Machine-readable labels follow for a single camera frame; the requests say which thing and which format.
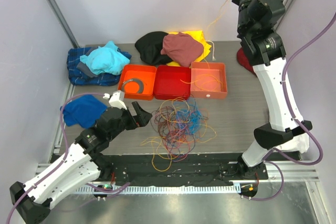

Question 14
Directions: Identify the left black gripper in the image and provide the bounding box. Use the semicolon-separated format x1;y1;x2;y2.
108;101;152;141

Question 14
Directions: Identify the coloured wire pile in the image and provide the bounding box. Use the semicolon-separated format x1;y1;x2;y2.
140;97;217;172

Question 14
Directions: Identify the orange wire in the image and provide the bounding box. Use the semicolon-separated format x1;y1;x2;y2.
193;73;223;91

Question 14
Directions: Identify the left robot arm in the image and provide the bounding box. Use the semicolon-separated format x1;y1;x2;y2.
9;102;152;223

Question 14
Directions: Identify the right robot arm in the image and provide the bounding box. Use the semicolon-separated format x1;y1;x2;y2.
231;0;309;179

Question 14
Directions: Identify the grey tape roll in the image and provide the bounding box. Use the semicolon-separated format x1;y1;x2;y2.
121;78;146;94

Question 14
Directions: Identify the orange plastic bin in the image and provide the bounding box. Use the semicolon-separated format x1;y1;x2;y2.
118;65;156;101

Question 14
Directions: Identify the red plastic bin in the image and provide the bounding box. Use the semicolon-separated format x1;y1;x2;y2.
153;65;191;100

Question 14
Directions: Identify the royal blue cloth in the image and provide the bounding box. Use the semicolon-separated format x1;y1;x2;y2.
63;94;107;129

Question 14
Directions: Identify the yellow cloth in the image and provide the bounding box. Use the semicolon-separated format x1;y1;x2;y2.
167;30;212;67

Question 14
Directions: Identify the light blue cloth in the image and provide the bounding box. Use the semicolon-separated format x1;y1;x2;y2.
80;41;130;76

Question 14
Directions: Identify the maroon cloth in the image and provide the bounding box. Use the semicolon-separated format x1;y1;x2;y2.
236;48;257;76

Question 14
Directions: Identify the black cloth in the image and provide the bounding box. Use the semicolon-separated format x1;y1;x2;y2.
134;31;173;66

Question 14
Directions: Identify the salmon plastic bin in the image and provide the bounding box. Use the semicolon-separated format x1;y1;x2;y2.
191;62;228;99

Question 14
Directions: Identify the grey cloth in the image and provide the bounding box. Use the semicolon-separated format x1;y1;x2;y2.
77;61;97;78

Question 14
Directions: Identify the dusty pink cloth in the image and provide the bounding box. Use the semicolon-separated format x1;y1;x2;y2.
161;33;204;67

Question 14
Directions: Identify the dark blue plaid cloth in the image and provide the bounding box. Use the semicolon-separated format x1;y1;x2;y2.
67;47;121;87

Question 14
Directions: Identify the white cloth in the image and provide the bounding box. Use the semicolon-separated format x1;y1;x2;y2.
276;132;310;153

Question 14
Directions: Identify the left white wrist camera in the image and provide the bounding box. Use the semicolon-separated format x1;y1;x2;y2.
103;90;127;110

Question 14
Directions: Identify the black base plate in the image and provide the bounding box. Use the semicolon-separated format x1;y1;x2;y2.
97;153;268;187

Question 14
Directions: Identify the white drawstring cord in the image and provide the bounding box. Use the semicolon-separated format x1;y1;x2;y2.
206;40;217;62

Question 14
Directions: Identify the slotted cable duct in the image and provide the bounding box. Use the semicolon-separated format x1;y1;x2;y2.
76;184;241;195

